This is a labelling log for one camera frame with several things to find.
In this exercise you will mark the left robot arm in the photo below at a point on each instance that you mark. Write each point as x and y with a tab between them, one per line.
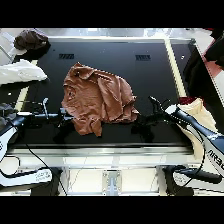
20	178

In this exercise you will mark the brown shirt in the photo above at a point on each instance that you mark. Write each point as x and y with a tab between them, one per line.
96	96

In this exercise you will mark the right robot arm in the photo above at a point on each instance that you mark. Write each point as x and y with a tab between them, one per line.
213	140

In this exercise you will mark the silver frame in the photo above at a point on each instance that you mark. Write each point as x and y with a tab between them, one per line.
112	182

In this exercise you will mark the dark brown garment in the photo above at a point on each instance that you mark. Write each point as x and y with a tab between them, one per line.
30	38

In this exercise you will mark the black garment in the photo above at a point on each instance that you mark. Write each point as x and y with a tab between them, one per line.
216	50
35	53

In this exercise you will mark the white garment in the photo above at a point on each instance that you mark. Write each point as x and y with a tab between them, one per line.
20	71

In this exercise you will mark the cream garment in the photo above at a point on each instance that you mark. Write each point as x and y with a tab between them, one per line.
199	113

